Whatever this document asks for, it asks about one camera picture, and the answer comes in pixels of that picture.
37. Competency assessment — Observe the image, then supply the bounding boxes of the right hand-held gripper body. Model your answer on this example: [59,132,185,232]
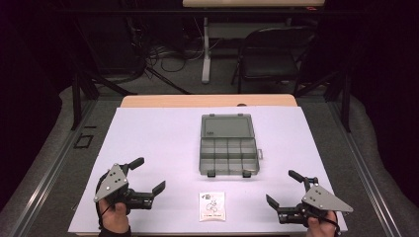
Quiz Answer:
[277,176,355,228]

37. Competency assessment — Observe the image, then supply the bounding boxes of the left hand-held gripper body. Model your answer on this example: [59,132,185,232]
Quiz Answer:
[93,162,154,212]

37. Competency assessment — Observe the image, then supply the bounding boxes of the person's right hand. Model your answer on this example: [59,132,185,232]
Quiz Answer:
[305,210,340,237]

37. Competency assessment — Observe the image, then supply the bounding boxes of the person's left hand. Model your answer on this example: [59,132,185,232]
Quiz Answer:
[98,197,132,235]

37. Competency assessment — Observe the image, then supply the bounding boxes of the white table mat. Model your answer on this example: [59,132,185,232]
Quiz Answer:
[67,105,349,236]

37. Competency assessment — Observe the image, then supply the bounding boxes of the small white printed packet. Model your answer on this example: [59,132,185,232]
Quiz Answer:
[198,191,227,222]

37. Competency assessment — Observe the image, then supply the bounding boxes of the clear grey compartment box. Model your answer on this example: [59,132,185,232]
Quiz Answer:
[199,113,264,179]

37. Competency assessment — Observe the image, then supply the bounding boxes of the wooden table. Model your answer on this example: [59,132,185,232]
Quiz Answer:
[120,94,298,109]

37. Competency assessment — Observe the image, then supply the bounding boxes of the black metal stand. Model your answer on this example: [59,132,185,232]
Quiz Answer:
[69,19,136,131]
[294,48,353,133]

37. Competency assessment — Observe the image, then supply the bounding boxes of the black folding chair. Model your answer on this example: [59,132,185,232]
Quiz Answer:
[230,26,318,96]

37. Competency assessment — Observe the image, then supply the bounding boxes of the white-legged background desk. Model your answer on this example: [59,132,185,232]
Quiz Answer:
[182,0,326,85]

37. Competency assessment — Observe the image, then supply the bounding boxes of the black wrist strap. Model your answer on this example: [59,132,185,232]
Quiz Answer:
[324,210,343,237]
[95,199,115,230]

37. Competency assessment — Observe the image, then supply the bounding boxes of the metal floor rail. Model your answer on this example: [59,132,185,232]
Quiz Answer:
[9,98,98,237]
[327,100,404,237]

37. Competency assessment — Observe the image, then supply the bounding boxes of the floor cables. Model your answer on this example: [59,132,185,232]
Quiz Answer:
[129,16,225,74]

